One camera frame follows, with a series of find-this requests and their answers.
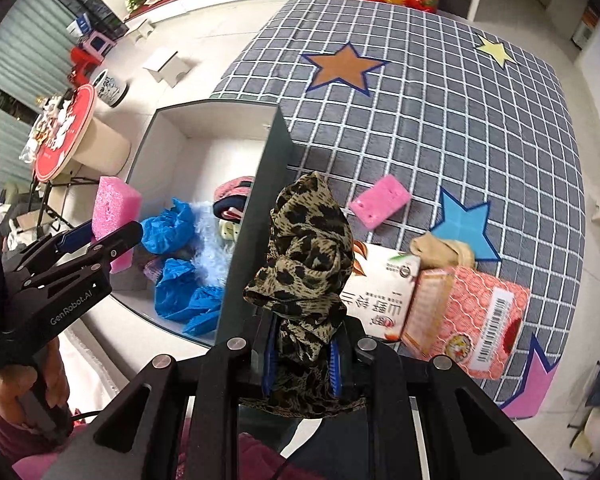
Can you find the blue plastic shoe cover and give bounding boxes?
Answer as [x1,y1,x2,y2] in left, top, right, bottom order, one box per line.
[140,197,225,338]

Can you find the light blue fluffy scrunchie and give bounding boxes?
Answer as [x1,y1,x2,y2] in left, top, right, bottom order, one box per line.
[189,202,235,287]

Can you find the leopard print scarf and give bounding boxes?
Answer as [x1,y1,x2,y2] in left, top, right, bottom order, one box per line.
[242,172,365,418]

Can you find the pink sponge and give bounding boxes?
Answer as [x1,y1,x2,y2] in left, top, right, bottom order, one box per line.
[349,174,412,230]
[90,175,144,276]

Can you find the pink navy knit sock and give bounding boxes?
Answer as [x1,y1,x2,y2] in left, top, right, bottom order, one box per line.
[212,176,254,223]

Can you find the beige fuzzy sock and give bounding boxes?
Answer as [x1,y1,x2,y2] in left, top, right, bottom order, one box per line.
[410,232,476,270]

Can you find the cream dotted scrunchie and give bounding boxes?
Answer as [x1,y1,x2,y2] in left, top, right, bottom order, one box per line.
[219,220,240,242]

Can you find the person's left hand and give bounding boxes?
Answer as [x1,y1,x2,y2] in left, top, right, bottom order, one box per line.
[0,337,70,434]

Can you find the pink red snack package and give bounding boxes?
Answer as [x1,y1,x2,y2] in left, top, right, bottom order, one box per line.
[401,266,530,379]

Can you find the red round side table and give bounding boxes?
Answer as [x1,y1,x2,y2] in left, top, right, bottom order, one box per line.
[33,84,131,182]

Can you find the white orange snack bag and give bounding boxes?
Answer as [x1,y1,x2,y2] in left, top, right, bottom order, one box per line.
[340,240,420,342]

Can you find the dark green storage box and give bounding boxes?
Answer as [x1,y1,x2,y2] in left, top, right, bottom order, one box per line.
[111,100,294,346]

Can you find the white printed bucket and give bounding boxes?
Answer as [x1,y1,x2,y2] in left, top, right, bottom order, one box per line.
[93,68,129,108]

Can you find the pink plastic stool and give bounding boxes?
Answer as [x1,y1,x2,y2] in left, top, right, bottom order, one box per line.
[82,30,116,61]

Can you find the white small step stool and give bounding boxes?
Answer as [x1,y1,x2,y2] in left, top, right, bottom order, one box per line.
[144,49,190,88]

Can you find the grey checkered star rug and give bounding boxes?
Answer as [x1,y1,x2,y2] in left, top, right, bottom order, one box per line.
[213,0,585,419]

